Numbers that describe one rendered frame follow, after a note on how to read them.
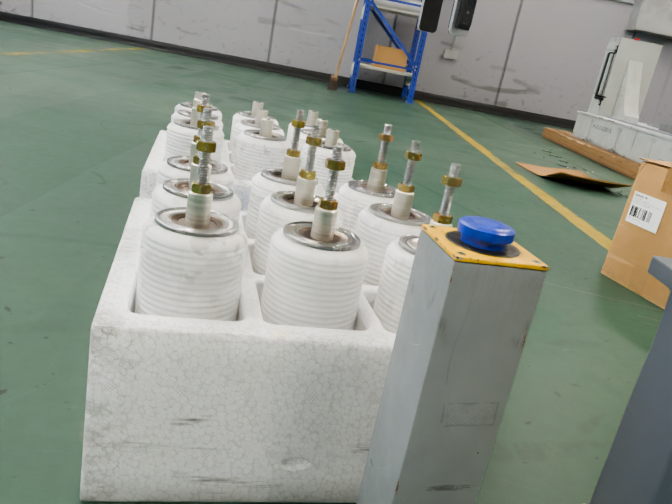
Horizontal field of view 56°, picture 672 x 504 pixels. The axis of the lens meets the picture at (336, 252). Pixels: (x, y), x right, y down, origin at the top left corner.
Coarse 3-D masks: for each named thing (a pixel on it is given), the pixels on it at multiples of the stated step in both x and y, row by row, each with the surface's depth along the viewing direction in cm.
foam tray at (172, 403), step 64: (128, 256) 66; (128, 320) 53; (192, 320) 55; (256, 320) 57; (128, 384) 54; (192, 384) 55; (256, 384) 56; (320, 384) 57; (128, 448) 56; (192, 448) 57; (256, 448) 59; (320, 448) 60
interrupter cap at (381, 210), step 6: (372, 204) 76; (378, 204) 76; (384, 204) 77; (390, 204) 77; (372, 210) 73; (378, 210) 74; (384, 210) 75; (390, 210) 76; (414, 210) 77; (378, 216) 72; (384, 216) 71; (390, 216) 72; (414, 216) 75; (420, 216) 75; (426, 216) 75; (396, 222) 71; (402, 222) 71; (408, 222) 71; (414, 222) 71; (420, 222) 72; (426, 222) 72
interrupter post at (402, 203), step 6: (396, 192) 73; (402, 192) 73; (396, 198) 73; (402, 198) 73; (408, 198) 73; (396, 204) 73; (402, 204) 73; (408, 204) 73; (396, 210) 73; (402, 210) 73; (408, 210) 73; (396, 216) 74; (402, 216) 73; (408, 216) 74
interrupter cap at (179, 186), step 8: (168, 184) 68; (176, 184) 68; (184, 184) 69; (216, 184) 71; (168, 192) 66; (176, 192) 65; (184, 192) 66; (216, 192) 69; (224, 192) 69; (232, 192) 69; (216, 200) 66; (224, 200) 67
